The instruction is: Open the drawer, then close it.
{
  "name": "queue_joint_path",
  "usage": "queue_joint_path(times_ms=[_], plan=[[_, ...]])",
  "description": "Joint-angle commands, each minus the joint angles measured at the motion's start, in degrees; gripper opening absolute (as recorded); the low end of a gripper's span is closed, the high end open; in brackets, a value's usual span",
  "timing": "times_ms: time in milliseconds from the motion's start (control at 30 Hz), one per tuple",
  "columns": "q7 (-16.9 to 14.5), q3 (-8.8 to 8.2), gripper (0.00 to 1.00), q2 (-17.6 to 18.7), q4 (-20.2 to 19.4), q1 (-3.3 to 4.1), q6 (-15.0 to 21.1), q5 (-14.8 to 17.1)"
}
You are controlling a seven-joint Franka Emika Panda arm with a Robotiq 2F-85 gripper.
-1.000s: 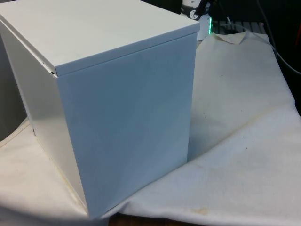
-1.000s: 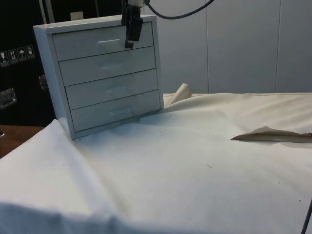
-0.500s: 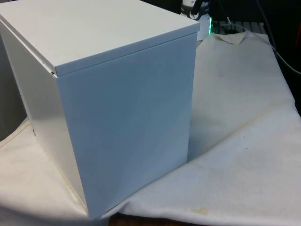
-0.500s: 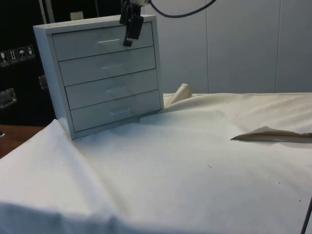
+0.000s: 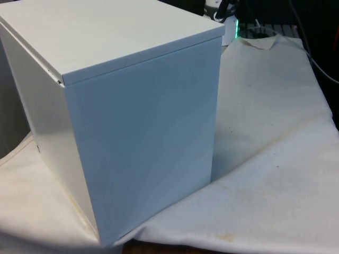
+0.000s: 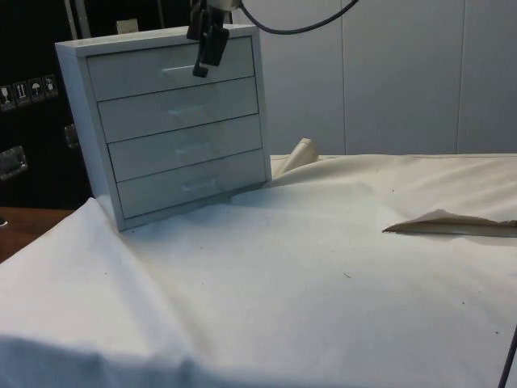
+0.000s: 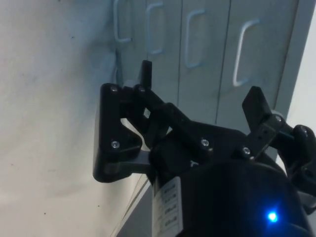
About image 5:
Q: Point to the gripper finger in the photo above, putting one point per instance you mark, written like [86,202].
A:
[221,12]

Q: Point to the white chest of drawers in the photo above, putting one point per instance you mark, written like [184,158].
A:
[137,111]

